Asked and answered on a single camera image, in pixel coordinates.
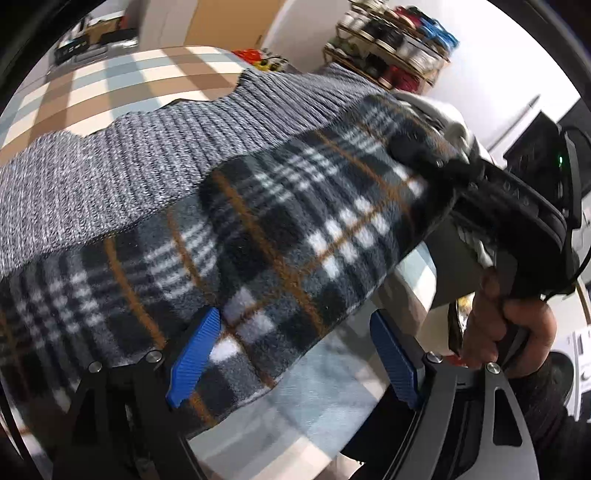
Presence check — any grey storage box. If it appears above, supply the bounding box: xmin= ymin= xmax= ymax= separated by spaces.
xmin=431 ymin=222 xmax=502 ymax=310

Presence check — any wooden door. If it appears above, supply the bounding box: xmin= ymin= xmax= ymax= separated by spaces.
xmin=189 ymin=0 xmax=289 ymax=49

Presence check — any plaid fleece cardigan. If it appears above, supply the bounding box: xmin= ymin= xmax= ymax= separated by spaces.
xmin=0 ymin=62 xmax=467 ymax=439

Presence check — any person's right hand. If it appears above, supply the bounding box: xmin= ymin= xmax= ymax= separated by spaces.
xmin=461 ymin=268 xmax=558 ymax=379

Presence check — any checkered bed sheet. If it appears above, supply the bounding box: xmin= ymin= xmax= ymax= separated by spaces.
xmin=0 ymin=44 xmax=462 ymax=480

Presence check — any flat black tray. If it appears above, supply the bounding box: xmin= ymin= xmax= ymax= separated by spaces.
xmin=99 ymin=28 xmax=139 ymax=47

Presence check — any white appliance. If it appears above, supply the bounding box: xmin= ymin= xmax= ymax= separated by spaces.
xmin=549 ymin=330 xmax=591 ymax=416

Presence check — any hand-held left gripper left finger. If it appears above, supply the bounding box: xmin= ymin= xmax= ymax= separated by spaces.
xmin=53 ymin=307 xmax=222 ymax=480

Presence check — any white grey hoodie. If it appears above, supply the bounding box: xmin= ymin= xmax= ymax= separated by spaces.
xmin=397 ymin=92 xmax=490 ymax=163

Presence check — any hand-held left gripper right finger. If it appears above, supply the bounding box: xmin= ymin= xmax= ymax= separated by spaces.
xmin=369 ymin=309 xmax=542 ymax=480

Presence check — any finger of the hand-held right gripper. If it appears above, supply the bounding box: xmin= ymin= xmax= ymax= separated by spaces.
xmin=392 ymin=135 xmax=484 ymax=191

